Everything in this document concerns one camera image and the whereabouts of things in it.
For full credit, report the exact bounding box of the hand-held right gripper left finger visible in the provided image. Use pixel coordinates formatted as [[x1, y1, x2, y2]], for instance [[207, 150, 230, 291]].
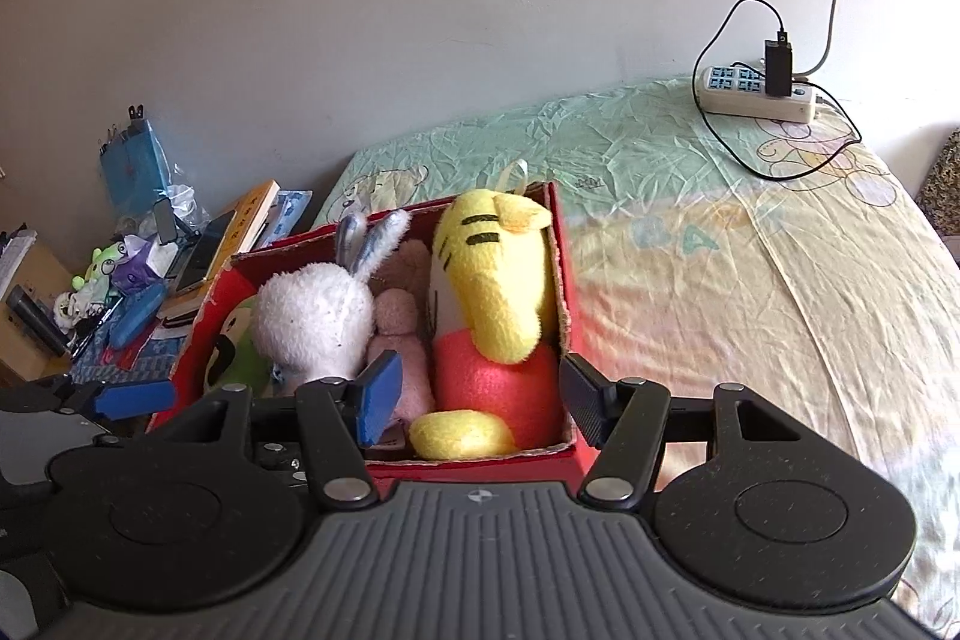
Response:
[[146, 349, 404, 512]]

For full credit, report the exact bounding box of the purple white packet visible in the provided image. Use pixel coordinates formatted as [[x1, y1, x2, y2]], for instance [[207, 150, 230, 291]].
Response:
[[112, 233, 164, 295]]

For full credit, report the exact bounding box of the white power strip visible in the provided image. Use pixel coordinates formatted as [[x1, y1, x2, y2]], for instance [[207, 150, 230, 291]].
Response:
[[699, 64, 820, 122]]

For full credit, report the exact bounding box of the pink plush toy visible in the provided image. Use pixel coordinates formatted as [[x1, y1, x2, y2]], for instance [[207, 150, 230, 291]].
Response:
[[366, 239, 437, 425]]

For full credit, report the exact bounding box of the yellow tiger plush toy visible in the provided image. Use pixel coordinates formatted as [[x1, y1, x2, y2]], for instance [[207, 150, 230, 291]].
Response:
[[409, 188, 563, 461]]

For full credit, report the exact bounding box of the black charger adapter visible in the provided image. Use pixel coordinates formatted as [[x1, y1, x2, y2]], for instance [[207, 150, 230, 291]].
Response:
[[763, 34, 794, 100]]

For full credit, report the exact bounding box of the clear plastic bag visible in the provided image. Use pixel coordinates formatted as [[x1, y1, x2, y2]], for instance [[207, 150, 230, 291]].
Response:
[[161, 182, 207, 236]]

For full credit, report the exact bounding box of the red cardboard box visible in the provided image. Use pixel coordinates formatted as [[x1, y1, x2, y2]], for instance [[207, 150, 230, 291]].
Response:
[[146, 181, 601, 483]]

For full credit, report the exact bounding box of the smartphone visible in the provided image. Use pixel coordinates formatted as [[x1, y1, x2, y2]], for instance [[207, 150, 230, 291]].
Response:
[[175, 211, 235, 295]]

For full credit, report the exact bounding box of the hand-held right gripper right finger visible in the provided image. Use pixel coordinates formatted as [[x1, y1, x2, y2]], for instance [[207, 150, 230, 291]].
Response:
[[559, 353, 833, 512]]

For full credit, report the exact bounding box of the blue patterned cloth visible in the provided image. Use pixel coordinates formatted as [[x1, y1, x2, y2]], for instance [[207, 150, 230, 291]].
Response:
[[71, 317, 200, 386]]

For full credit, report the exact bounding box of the blue glasses case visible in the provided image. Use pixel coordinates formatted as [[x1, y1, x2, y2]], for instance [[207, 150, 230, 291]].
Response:
[[107, 282, 170, 350]]

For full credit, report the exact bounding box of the yellow cover book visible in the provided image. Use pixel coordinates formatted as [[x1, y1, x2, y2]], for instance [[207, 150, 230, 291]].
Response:
[[202, 181, 282, 281]]

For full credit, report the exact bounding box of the leopard print cloth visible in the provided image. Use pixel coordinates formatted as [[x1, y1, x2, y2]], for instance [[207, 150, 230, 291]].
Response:
[[921, 128, 960, 266]]

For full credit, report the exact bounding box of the black clip stand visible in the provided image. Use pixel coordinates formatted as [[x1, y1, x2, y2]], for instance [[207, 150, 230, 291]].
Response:
[[154, 197, 181, 245]]

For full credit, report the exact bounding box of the green plush toy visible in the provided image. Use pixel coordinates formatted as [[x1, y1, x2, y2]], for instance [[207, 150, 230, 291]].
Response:
[[201, 297, 275, 395]]

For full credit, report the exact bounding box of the white rabbit plush toy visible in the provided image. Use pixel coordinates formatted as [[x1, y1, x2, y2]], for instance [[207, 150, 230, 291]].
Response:
[[253, 209, 412, 386]]

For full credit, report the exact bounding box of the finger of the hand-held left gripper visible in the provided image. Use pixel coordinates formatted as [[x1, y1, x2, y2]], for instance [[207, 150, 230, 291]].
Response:
[[0, 376, 179, 422]]

